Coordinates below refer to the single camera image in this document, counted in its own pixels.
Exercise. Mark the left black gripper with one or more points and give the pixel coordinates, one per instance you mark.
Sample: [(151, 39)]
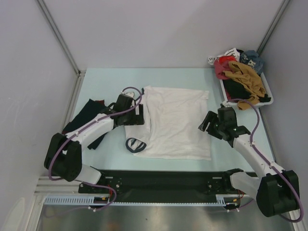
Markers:
[(136, 119)]

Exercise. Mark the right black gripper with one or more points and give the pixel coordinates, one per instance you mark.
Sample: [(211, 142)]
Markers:
[(211, 117)]

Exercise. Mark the white tank top navy trim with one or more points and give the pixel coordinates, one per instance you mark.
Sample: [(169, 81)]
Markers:
[(170, 130)]

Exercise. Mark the navy tank top red trim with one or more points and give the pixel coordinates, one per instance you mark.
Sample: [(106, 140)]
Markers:
[(88, 112)]

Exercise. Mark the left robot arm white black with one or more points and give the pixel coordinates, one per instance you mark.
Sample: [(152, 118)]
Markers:
[(64, 156)]

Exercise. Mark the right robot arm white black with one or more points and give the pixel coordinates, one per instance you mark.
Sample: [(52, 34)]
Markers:
[(275, 190)]

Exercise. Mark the black garment in basket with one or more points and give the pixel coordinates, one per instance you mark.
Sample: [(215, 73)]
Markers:
[(254, 93)]

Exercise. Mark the red pink garment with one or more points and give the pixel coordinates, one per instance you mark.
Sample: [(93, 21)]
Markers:
[(221, 64)]

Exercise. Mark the tan brown garment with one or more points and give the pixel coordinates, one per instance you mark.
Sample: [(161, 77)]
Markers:
[(240, 72)]

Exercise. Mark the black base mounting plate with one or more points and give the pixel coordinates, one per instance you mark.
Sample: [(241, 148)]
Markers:
[(163, 185)]

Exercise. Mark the white printed garment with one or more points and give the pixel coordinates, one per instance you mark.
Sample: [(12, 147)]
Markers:
[(231, 52)]

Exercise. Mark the blue denim printed garment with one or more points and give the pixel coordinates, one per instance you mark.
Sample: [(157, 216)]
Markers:
[(252, 59)]

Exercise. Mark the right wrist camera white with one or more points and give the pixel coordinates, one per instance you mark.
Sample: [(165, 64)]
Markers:
[(226, 104)]

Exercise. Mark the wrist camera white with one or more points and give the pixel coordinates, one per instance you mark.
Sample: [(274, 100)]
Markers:
[(129, 94), (226, 104)]

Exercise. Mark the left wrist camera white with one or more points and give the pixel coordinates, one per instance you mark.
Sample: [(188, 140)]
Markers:
[(129, 94)]

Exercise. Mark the white slotted cable duct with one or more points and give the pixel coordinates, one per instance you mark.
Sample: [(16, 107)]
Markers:
[(216, 200)]

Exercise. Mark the right aluminium frame post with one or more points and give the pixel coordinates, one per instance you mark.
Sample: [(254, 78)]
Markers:
[(273, 25)]

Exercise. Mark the aluminium frame post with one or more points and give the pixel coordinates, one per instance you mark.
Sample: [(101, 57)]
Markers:
[(57, 33), (273, 25)]

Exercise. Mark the left aluminium frame post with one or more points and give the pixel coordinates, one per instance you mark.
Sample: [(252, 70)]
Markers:
[(57, 33)]

